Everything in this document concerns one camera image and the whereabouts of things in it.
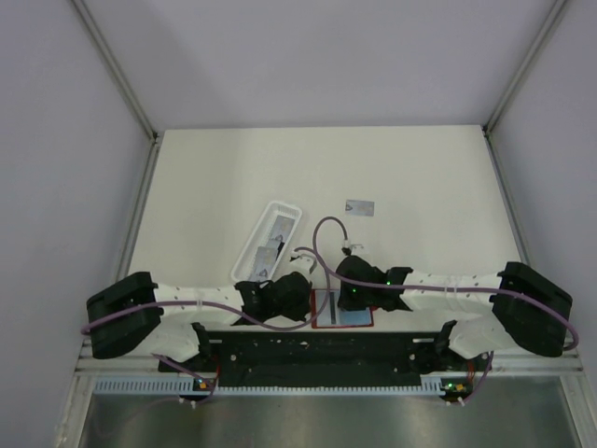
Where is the silver magnetic stripe card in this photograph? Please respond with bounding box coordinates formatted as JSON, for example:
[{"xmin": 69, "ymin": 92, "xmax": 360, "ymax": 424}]
[{"xmin": 314, "ymin": 290, "xmax": 340, "ymax": 328}]

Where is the red leather card holder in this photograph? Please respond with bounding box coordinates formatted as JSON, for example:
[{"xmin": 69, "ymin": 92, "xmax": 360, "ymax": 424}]
[{"xmin": 311, "ymin": 289, "xmax": 374, "ymax": 329}]

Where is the aluminium frame rail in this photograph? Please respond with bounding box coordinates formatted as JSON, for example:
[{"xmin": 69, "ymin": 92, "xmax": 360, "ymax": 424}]
[{"xmin": 493, "ymin": 354, "xmax": 584, "ymax": 376}]

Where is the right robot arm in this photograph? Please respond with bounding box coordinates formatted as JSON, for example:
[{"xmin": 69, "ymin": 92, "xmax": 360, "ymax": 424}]
[{"xmin": 336, "ymin": 255, "xmax": 573, "ymax": 370}]

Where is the white plastic basket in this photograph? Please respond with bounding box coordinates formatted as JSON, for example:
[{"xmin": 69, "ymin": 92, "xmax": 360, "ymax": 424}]
[{"xmin": 230, "ymin": 201, "xmax": 302, "ymax": 283}]

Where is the middle card in basket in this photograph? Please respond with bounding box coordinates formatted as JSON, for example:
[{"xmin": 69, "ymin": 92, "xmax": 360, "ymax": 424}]
[{"xmin": 266, "ymin": 234, "xmax": 285, "ymax": 252}]

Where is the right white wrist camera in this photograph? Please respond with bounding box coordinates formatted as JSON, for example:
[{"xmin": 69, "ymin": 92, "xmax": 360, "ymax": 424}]
[{"xmin": 341, "ymin": 239, "xmax": 369, "ymax": 258}]

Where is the white slotted cable duct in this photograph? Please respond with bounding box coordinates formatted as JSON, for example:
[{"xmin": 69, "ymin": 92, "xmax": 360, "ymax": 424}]
[{"xmin": 94, "ymin": 375, "xmax": 471, "ymax": 396}]

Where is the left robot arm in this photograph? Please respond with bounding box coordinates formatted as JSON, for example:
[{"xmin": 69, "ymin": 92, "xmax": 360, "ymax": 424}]
[{"xmin": 81, "ymin": 272, "xmax": 312, "ymax": 371}]

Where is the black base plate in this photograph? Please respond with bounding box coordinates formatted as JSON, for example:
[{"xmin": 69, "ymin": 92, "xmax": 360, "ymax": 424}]
[{"xmin": 182, "ymin": 331, "xmax": 489, "ymax": 385}]

